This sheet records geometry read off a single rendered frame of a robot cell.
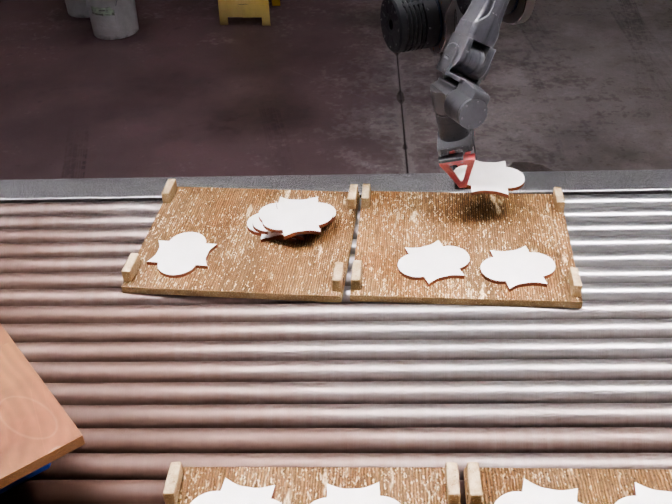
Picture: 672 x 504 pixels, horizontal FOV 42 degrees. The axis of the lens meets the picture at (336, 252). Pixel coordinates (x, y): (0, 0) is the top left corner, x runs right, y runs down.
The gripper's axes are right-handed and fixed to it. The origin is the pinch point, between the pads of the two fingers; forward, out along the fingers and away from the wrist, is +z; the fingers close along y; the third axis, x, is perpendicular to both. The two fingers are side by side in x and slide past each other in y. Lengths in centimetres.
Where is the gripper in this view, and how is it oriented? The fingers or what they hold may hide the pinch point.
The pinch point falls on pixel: (462, 174)
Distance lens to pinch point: 174.2
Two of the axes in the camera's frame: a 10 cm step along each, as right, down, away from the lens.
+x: -9.6, 1.2, 2.4
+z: 2.4, 7.9, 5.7
